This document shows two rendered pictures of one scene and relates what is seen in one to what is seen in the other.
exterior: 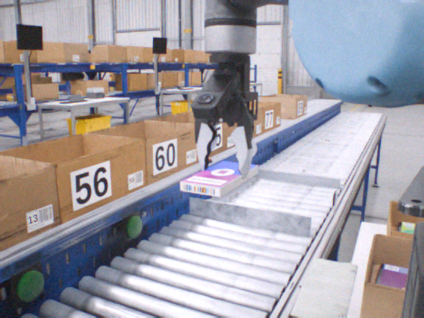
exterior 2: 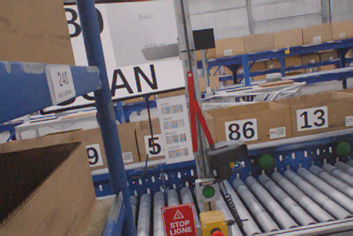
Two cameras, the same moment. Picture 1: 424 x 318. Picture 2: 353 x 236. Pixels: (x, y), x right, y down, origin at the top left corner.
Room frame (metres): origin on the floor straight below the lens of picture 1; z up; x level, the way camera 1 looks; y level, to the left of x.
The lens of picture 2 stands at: (-0.64, -0.47, 1.33)
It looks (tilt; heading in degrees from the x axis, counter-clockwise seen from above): 9 degrees down; 60
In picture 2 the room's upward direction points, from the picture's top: 8 degrees counter-clockwise
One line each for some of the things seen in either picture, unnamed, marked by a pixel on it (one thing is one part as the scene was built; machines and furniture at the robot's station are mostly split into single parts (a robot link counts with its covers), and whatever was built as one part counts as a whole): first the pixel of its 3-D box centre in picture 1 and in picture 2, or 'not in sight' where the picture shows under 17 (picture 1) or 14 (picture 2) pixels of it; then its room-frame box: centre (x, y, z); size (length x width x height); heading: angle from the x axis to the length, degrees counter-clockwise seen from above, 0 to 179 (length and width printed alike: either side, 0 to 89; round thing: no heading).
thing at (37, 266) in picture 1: (28, 285); (342, 148); (0.78, 0.42, 0.81); 0.09 x 0.01 x 0.09; 153
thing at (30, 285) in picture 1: (31, 286); (343, 149); (0.77, 0.41, 0.81); 0.07 x 0.01 x 0.07; 153
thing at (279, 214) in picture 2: not in sight; (267, 201); (0.23, 0.41, 0.72); 0.52 x 0.05 x 0.05; 63
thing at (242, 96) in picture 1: (231, 90); not in sight; (0.70, -0.04, 1.25); 0.09 x 0.08 x 0.12; 152
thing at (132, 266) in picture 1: (186, 285); not in sight; (0.93, 0.06, 0.72); 0.52 x 0.05 x 0.05; 63
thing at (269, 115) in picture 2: not in sight; (245, 123); (0.50, 0.79, 0.96); 0.39 x 0.29 x 0.17; 153
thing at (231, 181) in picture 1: (222, 176); not in sight; (0.67, -0.02, 1.10); 0.16 x 0.07 x 0.02; 152
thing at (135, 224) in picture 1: (135, 227); not in sight; (1.12, 0.23, 0.81); 0.07 x 0.01 x 0.07; 153
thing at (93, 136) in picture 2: not in sight; (102, 146); (-0.21, 1.15, 0.96); 0.39 x 0.29 x 0.17; 153
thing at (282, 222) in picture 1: (246, 218); not in sight; (1.31, -0.13, 0.76); 0.46 x 0.01 x 0.09; 63
